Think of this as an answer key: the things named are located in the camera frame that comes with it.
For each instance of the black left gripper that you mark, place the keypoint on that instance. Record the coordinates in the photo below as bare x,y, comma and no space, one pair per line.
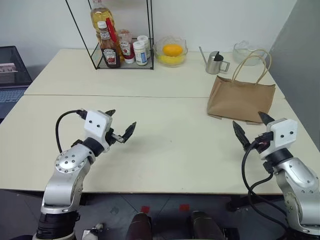
110,136

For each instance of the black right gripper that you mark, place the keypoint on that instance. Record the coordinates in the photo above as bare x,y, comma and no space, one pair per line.
262,147

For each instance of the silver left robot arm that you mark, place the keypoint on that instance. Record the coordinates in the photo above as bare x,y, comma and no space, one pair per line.
67,162

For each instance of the yellow fruit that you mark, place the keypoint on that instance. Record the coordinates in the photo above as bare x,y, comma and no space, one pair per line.
171,59

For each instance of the steel watering can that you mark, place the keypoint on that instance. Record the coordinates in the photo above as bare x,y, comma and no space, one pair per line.
213,65

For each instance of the grey open laptop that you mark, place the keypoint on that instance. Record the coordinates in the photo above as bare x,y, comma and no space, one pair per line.
10,75

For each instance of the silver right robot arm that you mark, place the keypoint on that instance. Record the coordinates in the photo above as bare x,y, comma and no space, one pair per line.
297,172

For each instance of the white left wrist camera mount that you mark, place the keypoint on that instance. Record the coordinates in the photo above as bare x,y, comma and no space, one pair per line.
96,122

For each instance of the glass bowl holding fruit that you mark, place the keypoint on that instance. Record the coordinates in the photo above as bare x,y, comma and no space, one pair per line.
156,50

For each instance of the empty glass bowl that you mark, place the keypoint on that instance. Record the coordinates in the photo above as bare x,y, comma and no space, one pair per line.
241,53

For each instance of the glass Heinz ketchup bottle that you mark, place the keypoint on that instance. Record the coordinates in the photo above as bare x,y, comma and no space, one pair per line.
110,56

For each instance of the black table leg base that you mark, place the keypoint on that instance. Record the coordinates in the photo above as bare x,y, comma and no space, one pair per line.
236,205

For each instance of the red squeeze ketchup bottle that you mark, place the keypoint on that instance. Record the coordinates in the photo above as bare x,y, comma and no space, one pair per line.
125,48

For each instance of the orange fruit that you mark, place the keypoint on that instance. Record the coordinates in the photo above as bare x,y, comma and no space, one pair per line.
172,50

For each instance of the dark rounded shape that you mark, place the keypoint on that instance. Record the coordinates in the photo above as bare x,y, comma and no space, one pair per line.
138,227
205,227

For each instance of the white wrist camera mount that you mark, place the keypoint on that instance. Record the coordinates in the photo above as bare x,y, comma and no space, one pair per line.
283,132
96,122

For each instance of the white seasoning jar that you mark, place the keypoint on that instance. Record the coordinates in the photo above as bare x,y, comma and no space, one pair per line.
146,41
140,53

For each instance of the small white and black device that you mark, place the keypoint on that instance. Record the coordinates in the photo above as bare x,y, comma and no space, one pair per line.
93,232

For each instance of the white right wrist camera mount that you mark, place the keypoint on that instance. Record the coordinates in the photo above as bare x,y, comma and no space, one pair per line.
283,132

